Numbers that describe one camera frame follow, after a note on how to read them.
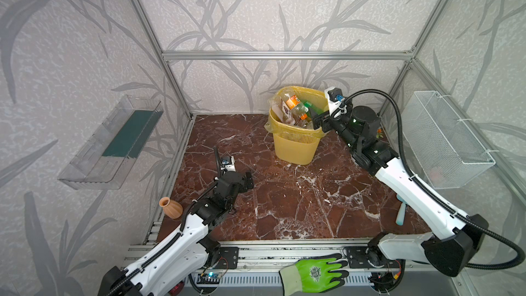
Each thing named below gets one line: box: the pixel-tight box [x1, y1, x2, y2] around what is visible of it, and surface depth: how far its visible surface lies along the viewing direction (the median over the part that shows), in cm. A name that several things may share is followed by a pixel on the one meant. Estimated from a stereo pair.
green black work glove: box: [278, 252, 350, 296], surface depth 71 cm
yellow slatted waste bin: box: [264, 86, 329, 166], surface depth 89 cm
